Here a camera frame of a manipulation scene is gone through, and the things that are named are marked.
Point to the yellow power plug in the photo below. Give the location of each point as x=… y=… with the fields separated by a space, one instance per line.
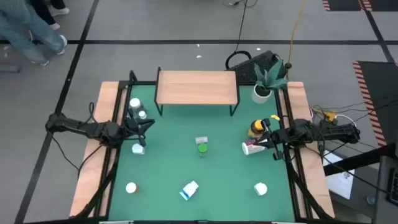
x=330 y=116

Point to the black mat striped edge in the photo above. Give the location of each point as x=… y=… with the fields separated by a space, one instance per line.
x=384 y=4
x=342 y=4
x=382 y=93

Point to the small bottle white cap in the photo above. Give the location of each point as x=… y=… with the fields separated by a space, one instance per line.
x=142 y=114

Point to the white bottle pink label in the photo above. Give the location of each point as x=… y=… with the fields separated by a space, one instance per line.
x=248 y=148

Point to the white melatonin bottle blue label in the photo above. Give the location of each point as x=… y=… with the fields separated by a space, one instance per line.
x=189 y=189

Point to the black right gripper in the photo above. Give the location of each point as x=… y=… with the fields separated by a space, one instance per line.
x=276 y=138

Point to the yellow label tag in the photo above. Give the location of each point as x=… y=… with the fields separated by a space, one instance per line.
x=275 y=117

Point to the green cap medicine bottle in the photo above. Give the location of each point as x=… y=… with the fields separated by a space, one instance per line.
x=203 y=148

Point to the white bottle barcode label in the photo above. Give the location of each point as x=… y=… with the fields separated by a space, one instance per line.
x=137 y=149

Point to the green table mat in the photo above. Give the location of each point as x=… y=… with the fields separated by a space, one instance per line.
x=217 y=174

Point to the white paper sheet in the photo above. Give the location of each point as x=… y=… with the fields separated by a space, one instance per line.
x=342 y=183

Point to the wooden shelf black metal legs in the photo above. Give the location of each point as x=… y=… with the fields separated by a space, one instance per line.
x=196 y=87

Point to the grey equipment cart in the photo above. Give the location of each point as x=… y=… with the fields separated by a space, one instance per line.
x=384 y=199

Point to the person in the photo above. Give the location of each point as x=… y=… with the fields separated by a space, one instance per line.
x=43 y=9
x=18 y=25

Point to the wooden table side board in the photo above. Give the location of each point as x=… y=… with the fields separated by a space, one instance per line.
x=90 y=180
x=295 y=96

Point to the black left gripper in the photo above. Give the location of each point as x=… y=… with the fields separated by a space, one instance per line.
x=130 y=129

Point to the potted plant white pot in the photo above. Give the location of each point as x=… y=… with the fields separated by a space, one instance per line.
x=258 y=99

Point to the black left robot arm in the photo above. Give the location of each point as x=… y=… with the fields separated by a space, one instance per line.
x=77 y=126

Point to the black metal beam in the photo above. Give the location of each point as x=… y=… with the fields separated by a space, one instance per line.
x=357 y=160

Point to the black perforated box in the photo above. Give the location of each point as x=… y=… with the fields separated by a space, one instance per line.
x=248 y=70

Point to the small clear plastic bottle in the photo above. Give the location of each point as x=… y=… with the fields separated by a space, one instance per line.
x=201 y=140

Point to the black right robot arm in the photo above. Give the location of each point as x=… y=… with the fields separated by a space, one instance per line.
x=326 y=132

